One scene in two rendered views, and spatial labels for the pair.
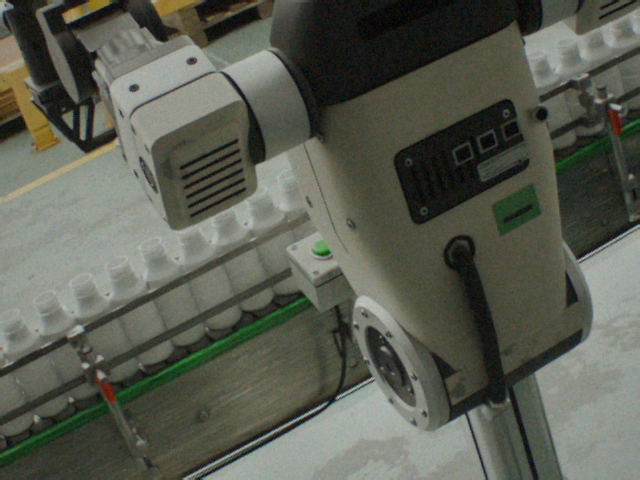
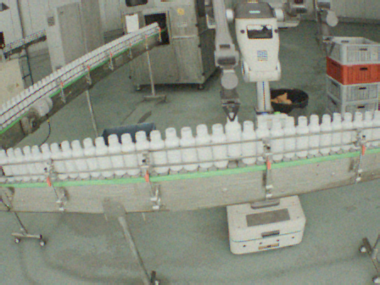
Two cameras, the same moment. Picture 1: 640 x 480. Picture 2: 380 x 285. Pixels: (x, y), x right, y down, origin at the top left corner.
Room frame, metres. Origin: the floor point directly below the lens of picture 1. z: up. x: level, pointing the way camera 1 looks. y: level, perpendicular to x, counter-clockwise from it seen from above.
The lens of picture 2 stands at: (3.00, 0.12, 1.72)
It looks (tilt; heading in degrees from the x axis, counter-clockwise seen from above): 28 degrees down; 202
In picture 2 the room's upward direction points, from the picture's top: 8 degrees counter-clockwise
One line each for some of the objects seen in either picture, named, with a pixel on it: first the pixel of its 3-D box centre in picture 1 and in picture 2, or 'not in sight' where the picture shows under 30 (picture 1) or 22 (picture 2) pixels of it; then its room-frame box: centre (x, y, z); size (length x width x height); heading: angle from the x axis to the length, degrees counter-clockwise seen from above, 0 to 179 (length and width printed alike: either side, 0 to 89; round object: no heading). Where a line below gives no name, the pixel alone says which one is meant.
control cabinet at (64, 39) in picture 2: not in sight; (65, 41); (-2.62, -4.86, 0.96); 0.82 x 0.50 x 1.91; 0
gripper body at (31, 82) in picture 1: (48, 62); (324, 30); (1.60, 0.25, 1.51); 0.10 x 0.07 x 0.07; 18
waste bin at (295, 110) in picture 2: not in sight; (287, 126); (0.19, -0.03, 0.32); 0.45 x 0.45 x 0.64
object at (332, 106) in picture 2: not in sight; (352, 104); (-0.46, 0.79, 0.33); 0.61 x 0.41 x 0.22; 114
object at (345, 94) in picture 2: not in sight; (353, 86); (-0.46, 0.79, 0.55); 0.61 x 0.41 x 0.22; 115
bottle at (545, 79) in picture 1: (548, 99); (158, 151); (1.98, -0.42, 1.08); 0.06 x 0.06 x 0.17
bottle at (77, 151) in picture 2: not in sight; (80, 159); (2.09, -0.76, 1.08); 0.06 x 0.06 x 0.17
